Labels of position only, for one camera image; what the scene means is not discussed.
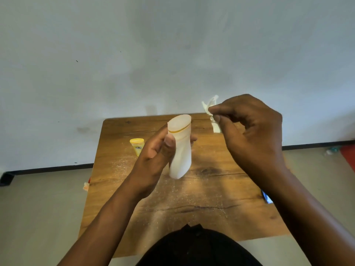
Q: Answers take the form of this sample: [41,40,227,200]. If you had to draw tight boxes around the person's right hand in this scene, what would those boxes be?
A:
[208,94,286,187]

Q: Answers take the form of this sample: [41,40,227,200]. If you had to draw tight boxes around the person's black clothing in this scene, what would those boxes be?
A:
[136,224,263,266]

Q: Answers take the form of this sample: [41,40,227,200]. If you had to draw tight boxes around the blue wet wipes pack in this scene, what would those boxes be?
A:
[261,190,274,205]

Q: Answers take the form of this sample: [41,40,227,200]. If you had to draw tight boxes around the person's left forearm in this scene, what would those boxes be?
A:
[57,185,145,266]

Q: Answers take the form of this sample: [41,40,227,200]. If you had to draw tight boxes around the person's left hand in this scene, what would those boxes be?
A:
[130,123,198,198]

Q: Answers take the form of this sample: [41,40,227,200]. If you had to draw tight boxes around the wooden table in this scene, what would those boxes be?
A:
[78,113,290,258]

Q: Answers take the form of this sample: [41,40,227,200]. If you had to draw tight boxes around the black floor block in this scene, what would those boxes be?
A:
[0,172,14,187]

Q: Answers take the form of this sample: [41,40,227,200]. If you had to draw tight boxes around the red floor object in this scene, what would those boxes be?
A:
[340,144,355,172]

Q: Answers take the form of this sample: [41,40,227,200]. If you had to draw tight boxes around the yellow bottle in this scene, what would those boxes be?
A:
[129,138,145,157]

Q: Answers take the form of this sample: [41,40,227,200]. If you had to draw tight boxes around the white wipe cloth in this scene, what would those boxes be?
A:
[202,95,222,134]

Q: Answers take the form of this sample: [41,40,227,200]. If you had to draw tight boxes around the white bottle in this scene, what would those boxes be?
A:
[167,114,192,180]

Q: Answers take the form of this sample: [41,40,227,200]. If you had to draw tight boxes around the person's right forearm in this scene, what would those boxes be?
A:
[260,168,355,266]

